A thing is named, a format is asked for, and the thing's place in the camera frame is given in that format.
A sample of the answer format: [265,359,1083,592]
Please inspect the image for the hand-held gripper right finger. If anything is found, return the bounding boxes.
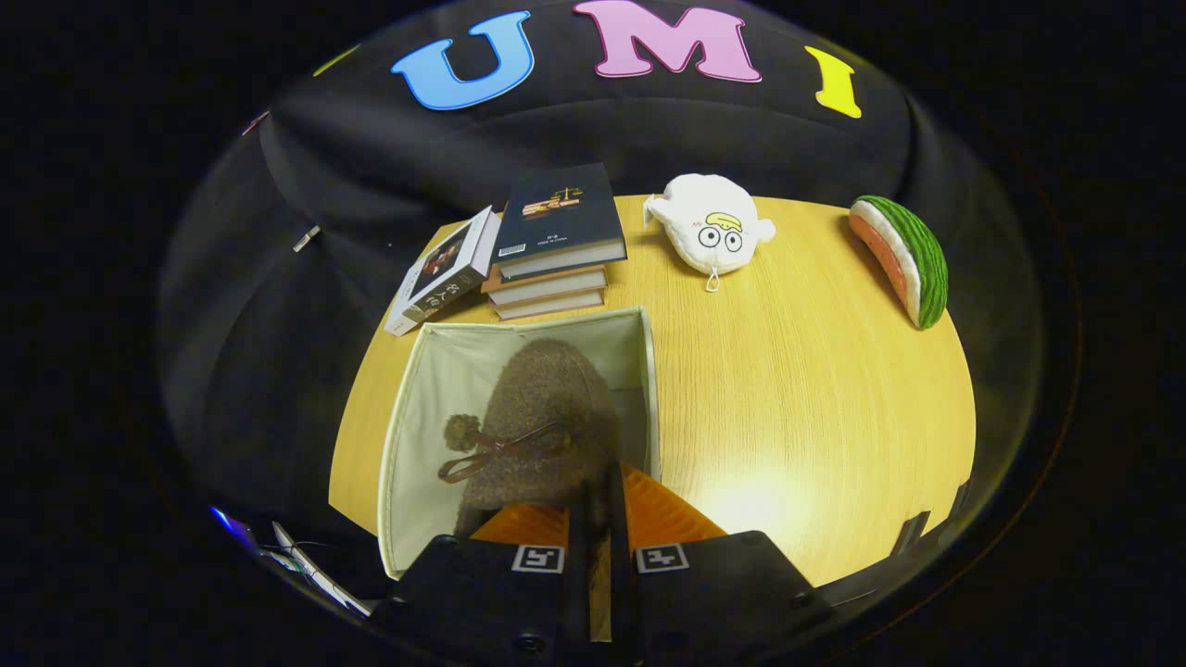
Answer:
[607,461,835,663]

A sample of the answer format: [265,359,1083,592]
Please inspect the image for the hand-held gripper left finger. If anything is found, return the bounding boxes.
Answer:
[371,482,596,667]

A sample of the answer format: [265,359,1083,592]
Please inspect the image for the brown fuzzy shoe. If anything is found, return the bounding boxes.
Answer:
[437,337,624,540]

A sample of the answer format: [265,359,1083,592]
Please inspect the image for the grey fabric storage box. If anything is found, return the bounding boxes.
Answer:
[377,305,664,581]

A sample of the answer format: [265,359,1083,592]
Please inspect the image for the thin pale book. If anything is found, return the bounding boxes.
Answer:
[493,288,606,322]

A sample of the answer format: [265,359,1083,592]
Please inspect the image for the brown cover book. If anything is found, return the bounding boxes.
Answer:
[479,263,609,308]

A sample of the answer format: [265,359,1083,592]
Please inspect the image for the white portrait cover book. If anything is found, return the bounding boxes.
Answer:
[384,205,502,338]

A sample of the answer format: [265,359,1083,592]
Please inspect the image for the white plush toy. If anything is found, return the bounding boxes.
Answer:
[643,172,778,295]

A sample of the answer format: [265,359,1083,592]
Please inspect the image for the dark navy hardcover book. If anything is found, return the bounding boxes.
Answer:
[490,162,629,280]

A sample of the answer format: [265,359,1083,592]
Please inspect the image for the watermelon slice plush toy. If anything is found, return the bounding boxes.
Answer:
[848,194,951,332]

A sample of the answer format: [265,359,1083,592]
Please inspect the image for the black backdrop cloth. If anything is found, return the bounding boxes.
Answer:
[158,0,1048,557]

